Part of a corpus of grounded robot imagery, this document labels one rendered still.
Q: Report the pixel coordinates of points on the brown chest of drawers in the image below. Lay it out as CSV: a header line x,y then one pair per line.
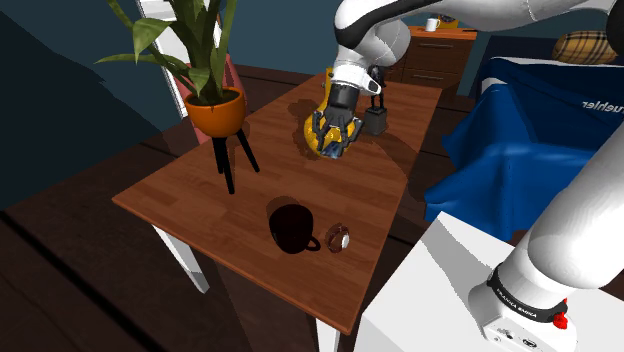
x,y
434,58

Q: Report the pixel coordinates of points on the wooden table with white legs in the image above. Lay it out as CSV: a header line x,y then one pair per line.
x,y
253,166

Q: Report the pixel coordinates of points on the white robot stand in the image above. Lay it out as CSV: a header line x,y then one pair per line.
x,y
429,292

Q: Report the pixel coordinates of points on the black mug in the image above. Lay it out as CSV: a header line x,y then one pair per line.
x,y
291,229

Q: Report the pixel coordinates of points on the brown wristwatch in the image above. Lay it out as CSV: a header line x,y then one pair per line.
x,y
336,239

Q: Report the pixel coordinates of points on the green plant in orange pot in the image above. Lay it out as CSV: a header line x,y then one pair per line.
x,y
214,114

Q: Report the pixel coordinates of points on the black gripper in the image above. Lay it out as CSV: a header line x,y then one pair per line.
x,y
341,103

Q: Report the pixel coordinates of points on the dark figure on grey base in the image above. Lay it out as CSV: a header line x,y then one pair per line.
x,y
375,122

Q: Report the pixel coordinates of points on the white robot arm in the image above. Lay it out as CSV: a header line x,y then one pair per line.
x,y
575,234

